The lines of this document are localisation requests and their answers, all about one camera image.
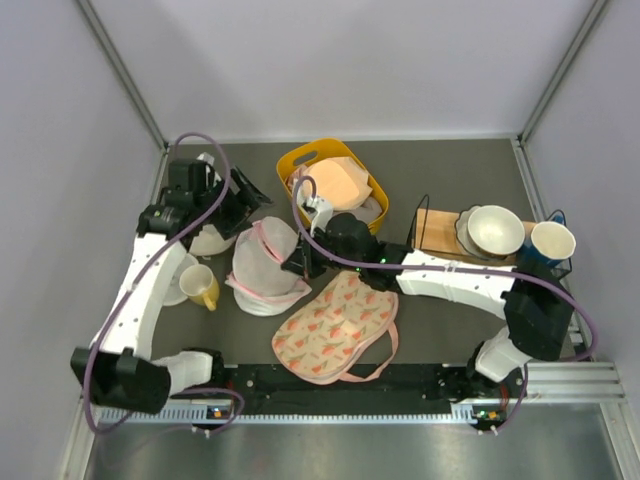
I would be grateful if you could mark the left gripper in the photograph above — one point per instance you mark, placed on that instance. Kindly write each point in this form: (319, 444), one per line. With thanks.
(247, 200)

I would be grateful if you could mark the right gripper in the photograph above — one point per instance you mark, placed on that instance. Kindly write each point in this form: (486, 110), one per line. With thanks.
(302, 262)

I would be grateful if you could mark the white pink-trimmed mesh laundry bag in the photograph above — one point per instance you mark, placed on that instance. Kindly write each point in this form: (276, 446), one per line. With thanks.
(259, 253)

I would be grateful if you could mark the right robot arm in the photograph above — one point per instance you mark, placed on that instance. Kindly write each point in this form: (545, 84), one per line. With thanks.
(527, 296)

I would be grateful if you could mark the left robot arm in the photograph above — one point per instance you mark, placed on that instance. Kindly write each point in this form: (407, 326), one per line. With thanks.
(116, 370)

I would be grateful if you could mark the empty pink-trimmed mesh laundry bag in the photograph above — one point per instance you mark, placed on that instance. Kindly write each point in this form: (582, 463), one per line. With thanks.
(267, 306)

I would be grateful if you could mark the tulip print bra bag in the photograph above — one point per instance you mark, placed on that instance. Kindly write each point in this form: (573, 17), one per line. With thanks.
(323, 340)

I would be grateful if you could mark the peach padded bra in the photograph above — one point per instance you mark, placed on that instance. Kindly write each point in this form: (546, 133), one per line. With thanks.
(340, 181)

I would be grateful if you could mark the white garment in basket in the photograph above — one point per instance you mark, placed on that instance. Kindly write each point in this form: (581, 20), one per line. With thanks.
(304, 191)

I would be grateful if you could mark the grey garment in basket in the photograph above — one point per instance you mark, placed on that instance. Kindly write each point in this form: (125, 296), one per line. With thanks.
(371, 213)

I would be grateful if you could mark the yellow plastic basket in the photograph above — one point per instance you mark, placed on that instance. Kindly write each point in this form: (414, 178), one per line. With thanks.
(294, 164)

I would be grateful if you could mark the yellow mug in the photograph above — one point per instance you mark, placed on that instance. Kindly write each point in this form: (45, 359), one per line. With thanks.
(200, 285)

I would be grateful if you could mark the white saucer plate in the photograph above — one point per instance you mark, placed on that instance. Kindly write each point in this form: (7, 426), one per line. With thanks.
(174, 295)

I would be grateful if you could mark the scalloped white plate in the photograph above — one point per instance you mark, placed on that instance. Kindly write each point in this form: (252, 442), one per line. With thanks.
(462, 233)

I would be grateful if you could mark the white ceramic bowl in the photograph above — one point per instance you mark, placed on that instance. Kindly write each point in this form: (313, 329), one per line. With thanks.
(496, 230)

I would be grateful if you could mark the blue paper cup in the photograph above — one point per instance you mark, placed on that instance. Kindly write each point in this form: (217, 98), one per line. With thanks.
(550, 243)

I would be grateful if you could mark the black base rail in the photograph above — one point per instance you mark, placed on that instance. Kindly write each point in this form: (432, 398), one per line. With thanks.
(271, 389)

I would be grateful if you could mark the black wire wooden rack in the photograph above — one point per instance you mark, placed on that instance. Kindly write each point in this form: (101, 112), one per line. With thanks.
(433, 231)

